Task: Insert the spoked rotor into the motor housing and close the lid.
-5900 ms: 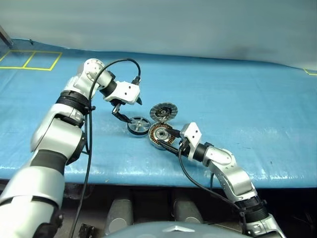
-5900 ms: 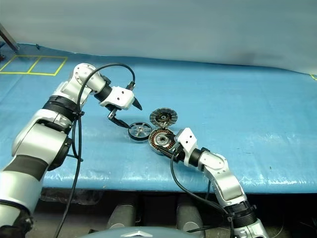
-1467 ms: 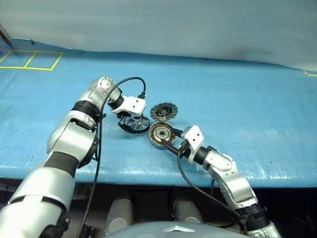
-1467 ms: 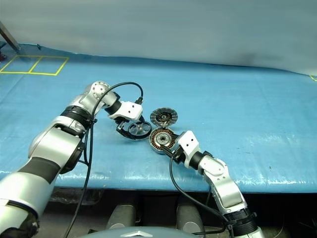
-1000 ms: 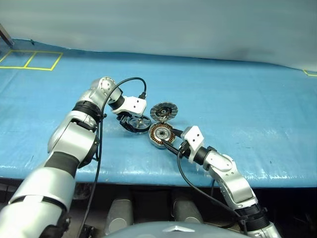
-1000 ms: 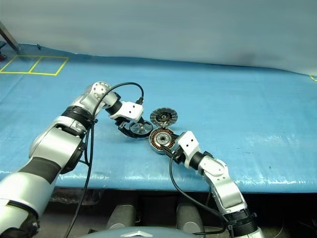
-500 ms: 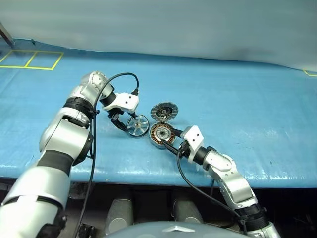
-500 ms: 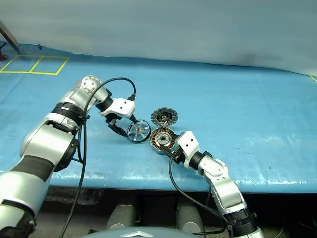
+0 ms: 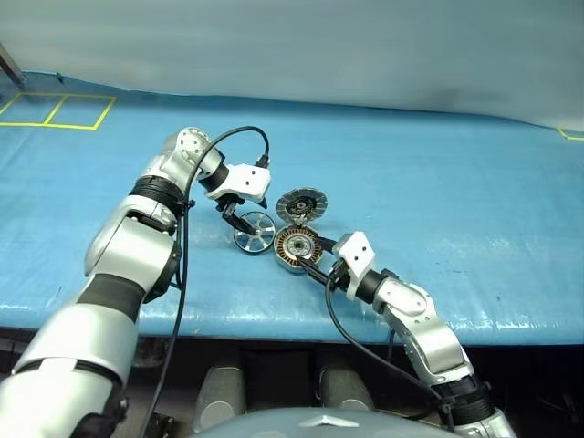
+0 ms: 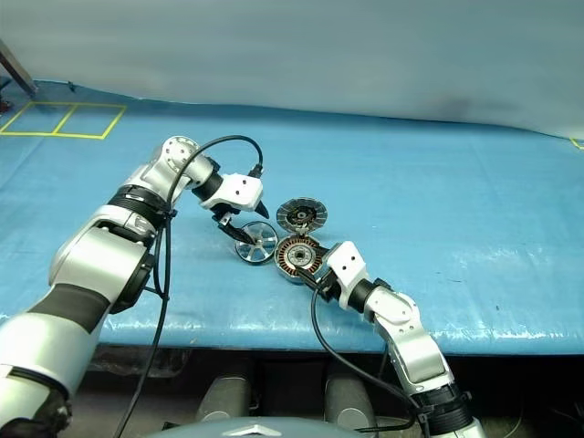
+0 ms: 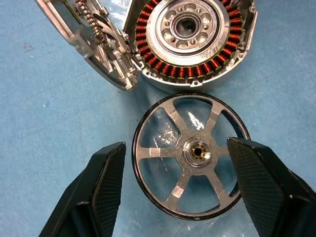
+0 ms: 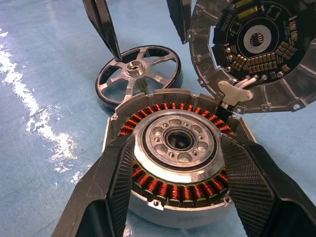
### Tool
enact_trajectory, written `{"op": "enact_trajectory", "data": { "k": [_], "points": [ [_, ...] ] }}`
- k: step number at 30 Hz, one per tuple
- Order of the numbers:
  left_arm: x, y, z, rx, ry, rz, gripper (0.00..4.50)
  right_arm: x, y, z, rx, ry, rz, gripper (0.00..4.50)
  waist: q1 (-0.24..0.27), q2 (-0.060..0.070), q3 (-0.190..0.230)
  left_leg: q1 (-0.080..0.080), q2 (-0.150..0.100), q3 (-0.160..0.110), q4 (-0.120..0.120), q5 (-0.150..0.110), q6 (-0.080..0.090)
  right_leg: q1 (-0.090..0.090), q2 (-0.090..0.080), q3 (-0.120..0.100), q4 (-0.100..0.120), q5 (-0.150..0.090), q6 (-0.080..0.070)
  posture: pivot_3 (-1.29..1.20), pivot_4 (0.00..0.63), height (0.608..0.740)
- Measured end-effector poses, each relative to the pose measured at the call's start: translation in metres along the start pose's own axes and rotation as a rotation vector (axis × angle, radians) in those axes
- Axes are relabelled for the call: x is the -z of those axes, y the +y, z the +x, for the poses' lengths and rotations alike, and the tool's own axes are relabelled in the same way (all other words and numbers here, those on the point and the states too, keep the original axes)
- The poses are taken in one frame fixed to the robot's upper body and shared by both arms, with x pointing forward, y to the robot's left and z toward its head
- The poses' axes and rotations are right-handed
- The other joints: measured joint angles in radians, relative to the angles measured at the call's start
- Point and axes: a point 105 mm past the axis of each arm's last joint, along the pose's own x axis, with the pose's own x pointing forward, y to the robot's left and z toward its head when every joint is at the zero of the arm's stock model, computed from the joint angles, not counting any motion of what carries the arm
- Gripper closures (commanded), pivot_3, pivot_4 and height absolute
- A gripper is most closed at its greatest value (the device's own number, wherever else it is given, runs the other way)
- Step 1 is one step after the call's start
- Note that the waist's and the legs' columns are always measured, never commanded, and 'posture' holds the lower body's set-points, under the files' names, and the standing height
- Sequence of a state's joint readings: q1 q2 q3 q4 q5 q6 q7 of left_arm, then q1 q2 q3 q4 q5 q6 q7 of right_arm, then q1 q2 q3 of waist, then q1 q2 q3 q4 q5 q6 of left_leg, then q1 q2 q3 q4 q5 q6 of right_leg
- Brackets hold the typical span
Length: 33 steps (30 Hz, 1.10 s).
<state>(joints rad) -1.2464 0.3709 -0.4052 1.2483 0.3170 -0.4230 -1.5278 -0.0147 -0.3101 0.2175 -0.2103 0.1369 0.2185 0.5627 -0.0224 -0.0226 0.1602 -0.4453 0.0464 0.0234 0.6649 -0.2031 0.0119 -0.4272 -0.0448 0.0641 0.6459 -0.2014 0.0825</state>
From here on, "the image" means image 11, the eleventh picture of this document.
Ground round silver motor cover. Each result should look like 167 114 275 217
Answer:
36 0 141 91

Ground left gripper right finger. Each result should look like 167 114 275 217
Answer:
226 137 316 237

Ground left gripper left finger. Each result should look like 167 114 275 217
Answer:
39 141 126 237

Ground silver spoked metal wheel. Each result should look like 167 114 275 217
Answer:
131 93 251 221

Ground blue plastic table cover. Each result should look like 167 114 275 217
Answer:
0 0 316 237

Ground motor stator housing copper coils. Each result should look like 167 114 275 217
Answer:
122 0 259 94

